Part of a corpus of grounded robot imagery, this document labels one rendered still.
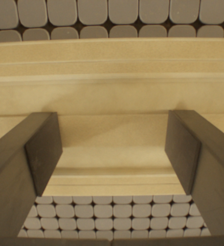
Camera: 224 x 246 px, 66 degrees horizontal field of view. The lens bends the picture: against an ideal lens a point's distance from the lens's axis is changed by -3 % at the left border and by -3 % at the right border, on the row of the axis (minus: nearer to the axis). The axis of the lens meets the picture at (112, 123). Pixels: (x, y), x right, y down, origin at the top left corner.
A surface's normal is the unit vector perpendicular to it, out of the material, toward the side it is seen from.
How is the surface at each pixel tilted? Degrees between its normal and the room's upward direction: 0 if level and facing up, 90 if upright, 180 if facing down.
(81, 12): 0
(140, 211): 0
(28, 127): 90
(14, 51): 0
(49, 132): 90
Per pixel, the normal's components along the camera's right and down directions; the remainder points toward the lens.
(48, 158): 1.00, -0.01
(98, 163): 0.00, 0.55
